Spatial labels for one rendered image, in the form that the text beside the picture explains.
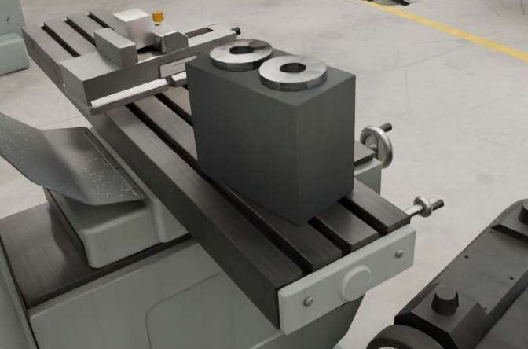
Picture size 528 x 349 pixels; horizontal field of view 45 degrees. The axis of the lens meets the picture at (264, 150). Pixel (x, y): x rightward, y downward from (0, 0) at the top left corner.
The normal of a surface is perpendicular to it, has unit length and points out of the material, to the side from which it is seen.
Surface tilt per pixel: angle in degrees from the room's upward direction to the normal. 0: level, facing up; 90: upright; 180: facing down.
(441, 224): 0
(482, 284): 0
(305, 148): 90
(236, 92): 90
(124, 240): 90
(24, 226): 0
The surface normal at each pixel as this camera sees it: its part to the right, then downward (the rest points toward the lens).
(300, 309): 0.54, 0.41
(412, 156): -0.06, -0.85
